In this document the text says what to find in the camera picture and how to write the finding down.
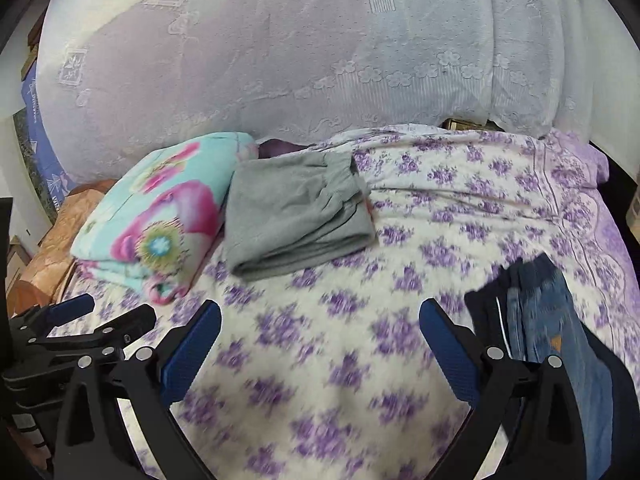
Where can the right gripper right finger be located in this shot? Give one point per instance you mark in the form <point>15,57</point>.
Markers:
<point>547,440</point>

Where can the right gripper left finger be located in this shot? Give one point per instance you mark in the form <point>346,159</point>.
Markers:
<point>92,440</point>

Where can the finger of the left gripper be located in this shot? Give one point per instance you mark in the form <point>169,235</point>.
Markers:
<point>44,319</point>
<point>95,332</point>

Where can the grey sweatpants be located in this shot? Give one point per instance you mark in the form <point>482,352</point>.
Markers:
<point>294,212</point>

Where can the blue denim jeans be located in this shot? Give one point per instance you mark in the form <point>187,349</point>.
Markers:
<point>541,321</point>

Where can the teal pink floral folded blanket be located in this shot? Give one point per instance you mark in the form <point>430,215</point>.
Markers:
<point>153,228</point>

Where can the dark navy pants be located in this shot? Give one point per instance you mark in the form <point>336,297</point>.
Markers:
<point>487,307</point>

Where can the purple floral bed sheet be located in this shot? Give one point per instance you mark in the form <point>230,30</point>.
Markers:
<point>324,373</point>

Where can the blue patterned wall hanging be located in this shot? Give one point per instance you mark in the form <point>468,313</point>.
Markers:
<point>49,179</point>

